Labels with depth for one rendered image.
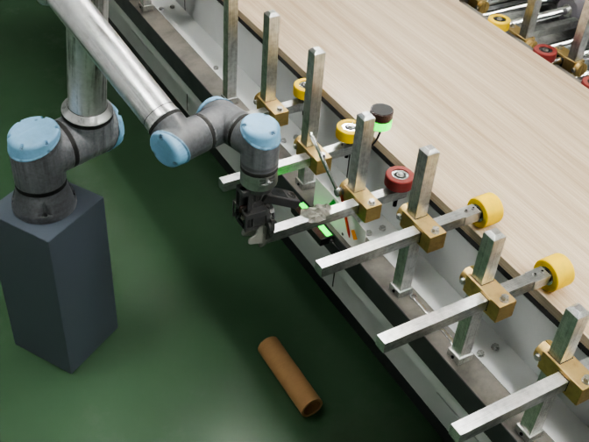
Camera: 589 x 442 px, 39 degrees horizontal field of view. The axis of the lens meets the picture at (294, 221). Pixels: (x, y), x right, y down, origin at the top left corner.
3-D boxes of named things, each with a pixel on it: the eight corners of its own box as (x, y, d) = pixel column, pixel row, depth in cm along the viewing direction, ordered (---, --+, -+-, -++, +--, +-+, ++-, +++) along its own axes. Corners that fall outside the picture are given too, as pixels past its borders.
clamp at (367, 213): (364, 224, 222) (366, 209, 219) (337, 195, 231) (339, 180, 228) (381, 217, 225) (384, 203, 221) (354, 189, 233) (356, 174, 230)
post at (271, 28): (263, 152, 269) (269, 15, 237) (258, 146, 271) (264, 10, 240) (273, 149, 270) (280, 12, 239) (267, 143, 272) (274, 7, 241)
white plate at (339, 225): (360, 259, 230) (365, 231, 223) (312, 204, 246) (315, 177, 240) (362, 258, 230) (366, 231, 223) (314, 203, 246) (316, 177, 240)
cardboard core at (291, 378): (301, 404, 267) (258, 341, 286) (301, 420, 272) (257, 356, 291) (323, 395, 270) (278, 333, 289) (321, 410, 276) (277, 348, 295)
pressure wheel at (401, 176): (391, 217, 229) (397, 185, 221) (374, 201, 234) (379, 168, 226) (415, 210, 232) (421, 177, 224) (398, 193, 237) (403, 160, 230)
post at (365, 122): (344, 258, 240) (365, 118, 209) (338, 251, 242) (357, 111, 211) (355, 254, 241) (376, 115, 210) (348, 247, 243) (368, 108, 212)
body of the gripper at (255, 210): (231, 217, 208) (232, 179, 200) (262, 207, 211) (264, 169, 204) (245, 235, 203) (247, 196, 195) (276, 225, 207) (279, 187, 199)
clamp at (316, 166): (314, 176, 239) (315, 161, 236) (290, 151, 248) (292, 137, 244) (332, 170, 242) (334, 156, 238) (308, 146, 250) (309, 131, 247)
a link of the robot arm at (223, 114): (187, 104, 194) (223, 127, 188) (223, 87, 201) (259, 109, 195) (188, 137, 200) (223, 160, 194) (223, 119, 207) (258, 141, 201)
